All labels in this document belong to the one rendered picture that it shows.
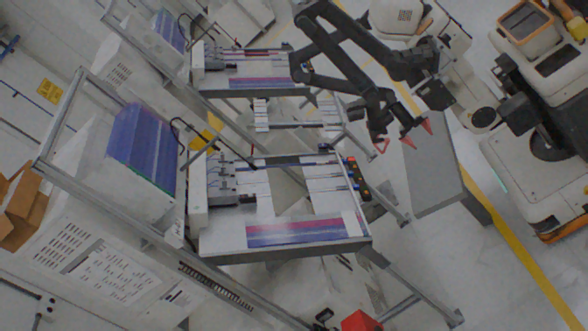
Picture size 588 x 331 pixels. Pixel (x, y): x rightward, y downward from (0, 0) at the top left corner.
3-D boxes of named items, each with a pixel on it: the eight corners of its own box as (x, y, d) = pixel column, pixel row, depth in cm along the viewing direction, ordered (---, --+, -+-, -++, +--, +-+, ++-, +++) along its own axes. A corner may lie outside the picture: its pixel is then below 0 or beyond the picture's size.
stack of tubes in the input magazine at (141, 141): (178, 132, 245) (133, 97, 231) (175, 197, 204) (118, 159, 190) (161, 149, 249) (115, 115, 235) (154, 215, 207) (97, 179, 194)
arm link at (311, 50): (279, 54, 207) (279, 58, 217) (295, 85, 208) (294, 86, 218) (377, 3, 207) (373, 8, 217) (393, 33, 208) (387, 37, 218)
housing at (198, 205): (207, 172, 263) (206, 149, 255) (209, 237, 223) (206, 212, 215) (192, 173, 261) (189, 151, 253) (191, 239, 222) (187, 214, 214)
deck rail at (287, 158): (335, 159, 273) (336, 150, 269) (336, 161, 271) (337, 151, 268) (199, 169, 263) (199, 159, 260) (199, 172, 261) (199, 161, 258)
